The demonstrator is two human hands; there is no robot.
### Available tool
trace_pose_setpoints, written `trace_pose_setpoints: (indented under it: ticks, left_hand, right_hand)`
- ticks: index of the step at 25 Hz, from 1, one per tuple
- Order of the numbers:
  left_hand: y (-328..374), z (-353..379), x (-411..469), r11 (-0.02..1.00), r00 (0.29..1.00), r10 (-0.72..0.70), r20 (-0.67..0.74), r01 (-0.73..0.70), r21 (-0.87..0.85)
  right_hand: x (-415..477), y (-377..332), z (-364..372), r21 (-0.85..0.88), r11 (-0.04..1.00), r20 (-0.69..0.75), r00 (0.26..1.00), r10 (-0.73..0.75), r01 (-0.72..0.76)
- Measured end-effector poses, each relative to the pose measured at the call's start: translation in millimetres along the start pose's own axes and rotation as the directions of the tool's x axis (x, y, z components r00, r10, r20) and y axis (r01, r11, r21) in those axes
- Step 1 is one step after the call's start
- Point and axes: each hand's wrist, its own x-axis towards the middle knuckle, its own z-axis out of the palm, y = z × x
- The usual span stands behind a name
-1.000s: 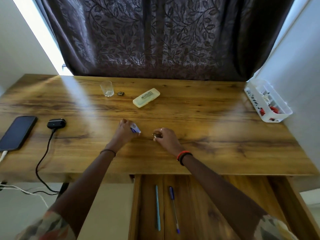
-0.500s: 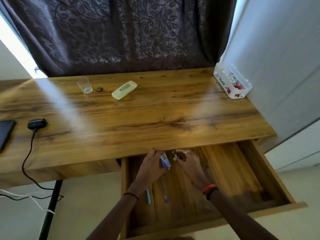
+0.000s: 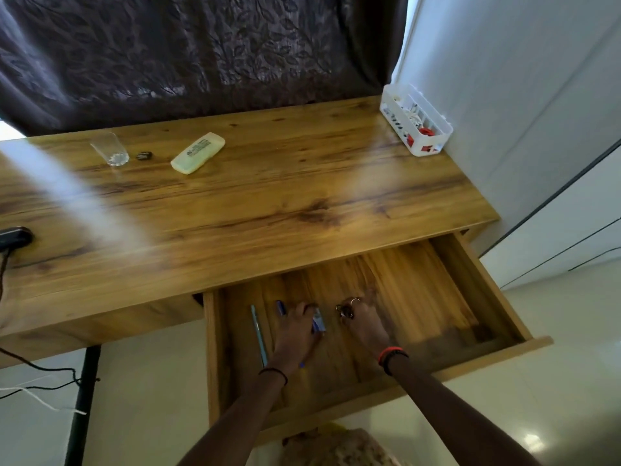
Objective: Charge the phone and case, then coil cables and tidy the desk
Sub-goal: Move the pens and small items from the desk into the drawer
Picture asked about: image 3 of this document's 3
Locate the person's right hand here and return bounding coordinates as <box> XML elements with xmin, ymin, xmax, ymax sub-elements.
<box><xmin>337</xmin><ymin>291</ymin><xmax>391</xmax><ymax>357</ymax></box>

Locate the person's left hand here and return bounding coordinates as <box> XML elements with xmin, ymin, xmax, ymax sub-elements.
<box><xmin>269</xmin><ymin>301</ymin><xmax>323</xmax><ymax>377</ymax></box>

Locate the blue capped clear pen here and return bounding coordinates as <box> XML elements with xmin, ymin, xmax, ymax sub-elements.
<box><xmin>275</xmin><ymin>299</ymin><xmax>307</xmax><ymax>370</ymax></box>

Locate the light blue pen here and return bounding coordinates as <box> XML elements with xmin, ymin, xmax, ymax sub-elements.
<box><xmin>250</xmin><ymin>305</ymin><xmax>269</xmax><ymax>368</ymax></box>

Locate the wooden drawer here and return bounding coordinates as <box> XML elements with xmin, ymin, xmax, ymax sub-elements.
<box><xmin>202</xmin><ymin>230</ymin><xmax>554</xmax><ymax>447</ymax></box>

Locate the red multi-head cable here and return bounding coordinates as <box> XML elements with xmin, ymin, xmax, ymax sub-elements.
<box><xmin>405</xmin><ymin>126</ymin><xmax>437</xmax><ymax>153</ymax></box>

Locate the pale green plastic case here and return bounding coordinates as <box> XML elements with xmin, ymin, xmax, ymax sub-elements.
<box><xmin>170</xmin><ymin>132</ymin><xmax>226</xmax><ymax>175</ymax></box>

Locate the white plastic slotted basket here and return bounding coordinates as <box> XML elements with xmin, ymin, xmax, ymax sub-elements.
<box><xmin>379</xmin><ymin>83</ymin><xmax>454</xmax><ymax>157</ymax></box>

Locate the clear drinking glass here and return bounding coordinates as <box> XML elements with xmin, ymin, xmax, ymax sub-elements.
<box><xmin>89</xmin><ymin>131</ymin><xmax>131</xmax><ymax>167</ymax></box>

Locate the black charging cable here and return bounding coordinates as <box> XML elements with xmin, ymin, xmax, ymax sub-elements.
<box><xmin>0</xmin><ymin>249</ymin><xmax>100</xmax><ymax>401</ymax></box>

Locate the white charging cable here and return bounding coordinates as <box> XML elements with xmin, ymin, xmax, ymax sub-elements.
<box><xmin>0</xmin><ymin>385</ymin><xmax>88</xmax><ymax>416</ymax></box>

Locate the black earbuds case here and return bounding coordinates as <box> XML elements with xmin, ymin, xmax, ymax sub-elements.
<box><xmin>0</xmin><ymin>227</ymin><xmax>35</xmax><ymax>253</ymax></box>

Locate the person's left forearm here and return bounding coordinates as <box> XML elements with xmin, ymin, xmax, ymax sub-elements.
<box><xmin>177</xmin><ymin>368</ymin><xmax>290</xmax><ymax>466</ymax></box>

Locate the person's right forearm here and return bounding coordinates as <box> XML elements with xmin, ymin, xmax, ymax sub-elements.
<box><xmin>387</xmin><ymin>353</ymin><xmax>542</xmax><ymax>466</ymax></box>

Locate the black thread wristband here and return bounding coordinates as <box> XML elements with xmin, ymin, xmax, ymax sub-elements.
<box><xmin>257</xmin><ymin>367</ymin><xmax>289</xmax><ymax>386</ymax></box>

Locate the patterned garment fabric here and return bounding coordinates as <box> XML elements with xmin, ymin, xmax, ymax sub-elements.
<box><xmin>281</xmin><ymin>424</ymin><xmax>406</xmax><ymax>466</ymax></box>

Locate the white cabinet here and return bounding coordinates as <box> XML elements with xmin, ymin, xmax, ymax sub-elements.
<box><xmin>480</xmin><ymin>140</ymin><xmax>621</xmax><ymax>292</ymax></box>

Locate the brown leaf-patterned curtain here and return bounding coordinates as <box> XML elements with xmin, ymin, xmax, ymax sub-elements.
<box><xmin>0</xmin><ymin>0</ymin><xmax>411</xmax><ymax>137</ymax></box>

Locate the black beaded bracelet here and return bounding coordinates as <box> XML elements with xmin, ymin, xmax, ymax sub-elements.
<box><xmin>382</xmin><ymin>350</ymin><xmax>410</xmax><ymax>377</ymax></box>

